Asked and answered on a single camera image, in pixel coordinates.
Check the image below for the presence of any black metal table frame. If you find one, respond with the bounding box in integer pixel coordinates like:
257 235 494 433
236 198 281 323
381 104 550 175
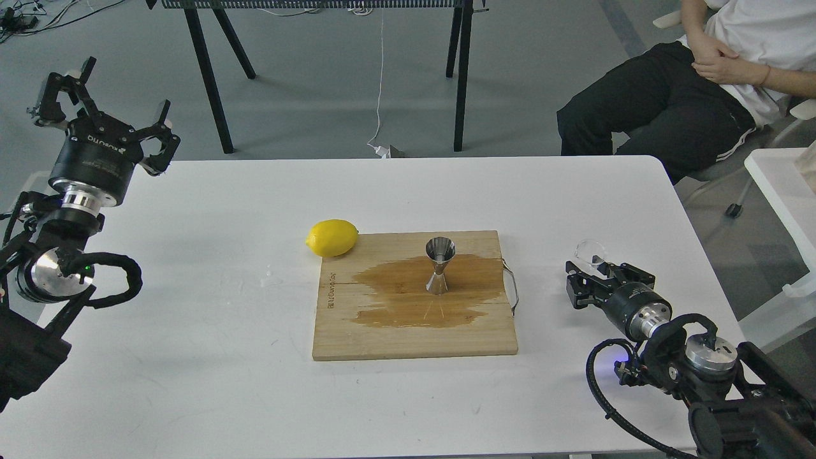
145 0 490 154

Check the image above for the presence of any steel double jigger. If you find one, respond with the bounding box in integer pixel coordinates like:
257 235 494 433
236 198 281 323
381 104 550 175
425 237 456 295

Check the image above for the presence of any yellow lemon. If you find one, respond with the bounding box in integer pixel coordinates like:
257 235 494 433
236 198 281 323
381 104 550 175
304 220 359 258

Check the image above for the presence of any clear glass measuring cup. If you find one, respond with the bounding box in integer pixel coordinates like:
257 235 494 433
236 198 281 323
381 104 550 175
572 238 607 278

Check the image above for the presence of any seated person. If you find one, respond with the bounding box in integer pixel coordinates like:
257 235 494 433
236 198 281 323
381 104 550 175
557 1 815 184

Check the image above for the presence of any white office chair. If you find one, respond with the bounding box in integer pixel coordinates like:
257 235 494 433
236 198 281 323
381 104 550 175
650 10 816 219

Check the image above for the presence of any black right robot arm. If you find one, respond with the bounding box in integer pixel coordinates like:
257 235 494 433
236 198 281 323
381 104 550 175
565 258 815 458

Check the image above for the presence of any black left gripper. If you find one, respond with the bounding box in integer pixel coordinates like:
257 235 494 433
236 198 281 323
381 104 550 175
27 56 181 208

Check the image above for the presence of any white power cable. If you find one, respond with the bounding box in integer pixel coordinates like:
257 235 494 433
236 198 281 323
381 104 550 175
367 8 391 158

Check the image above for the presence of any wooden cutting board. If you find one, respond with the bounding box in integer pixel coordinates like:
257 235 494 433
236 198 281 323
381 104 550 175
312 230 518 361

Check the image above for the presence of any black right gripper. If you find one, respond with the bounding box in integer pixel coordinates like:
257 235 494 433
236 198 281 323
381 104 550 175
565 261 673 342

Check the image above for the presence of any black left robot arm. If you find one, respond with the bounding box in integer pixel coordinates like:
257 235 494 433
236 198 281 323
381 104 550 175
1 57 180 406

